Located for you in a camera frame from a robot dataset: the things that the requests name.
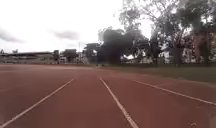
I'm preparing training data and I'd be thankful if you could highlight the long roofed grandstand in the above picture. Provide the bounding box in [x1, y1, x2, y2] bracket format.
[0, 51, 56, 65]

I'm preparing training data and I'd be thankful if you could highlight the reddish building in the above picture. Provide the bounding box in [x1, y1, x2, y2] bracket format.
[192, 30, 216, 63]

